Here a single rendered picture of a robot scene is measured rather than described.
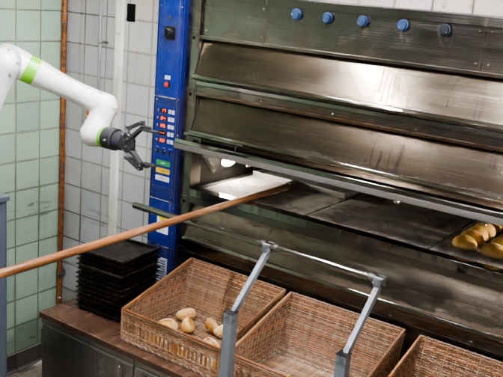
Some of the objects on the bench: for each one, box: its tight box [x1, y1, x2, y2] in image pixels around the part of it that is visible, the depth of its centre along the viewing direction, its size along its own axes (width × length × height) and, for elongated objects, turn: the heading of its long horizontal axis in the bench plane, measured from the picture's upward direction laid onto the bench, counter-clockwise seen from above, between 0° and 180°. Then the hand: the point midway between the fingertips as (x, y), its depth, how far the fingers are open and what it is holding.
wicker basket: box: [120, 257, 286, 377], centre depth 334 cm, size 49×56×28 cm
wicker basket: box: [233, 291, 406, 377], centre depth 303 cm, size 49×56×28 cm
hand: (154, 149), depth 296 cm, fingers open, 13 cm apart
